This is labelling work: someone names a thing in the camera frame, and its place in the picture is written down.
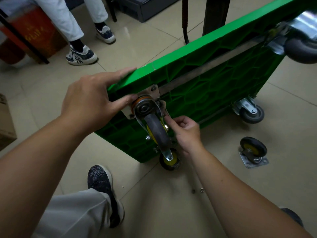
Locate person's dark shoe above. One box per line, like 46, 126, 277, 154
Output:
280, 207, 304, 228
87, 165, 125, 228

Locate person's light trousers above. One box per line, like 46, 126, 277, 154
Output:
31, 188, 112, 238

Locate person's left forearm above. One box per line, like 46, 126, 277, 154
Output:
0, 114, 85, 238

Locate person's right hand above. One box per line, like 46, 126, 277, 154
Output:
164, 115, 205, 159

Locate person's right forearm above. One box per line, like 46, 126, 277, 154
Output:
188, 147, 312, 238

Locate person's left hand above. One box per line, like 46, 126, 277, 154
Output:
60, 67, 139, 139

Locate brown cardboard box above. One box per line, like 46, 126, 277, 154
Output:
0, 93, 17, 151

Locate green platform trolley deck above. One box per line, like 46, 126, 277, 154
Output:
95, 0, 317, 163

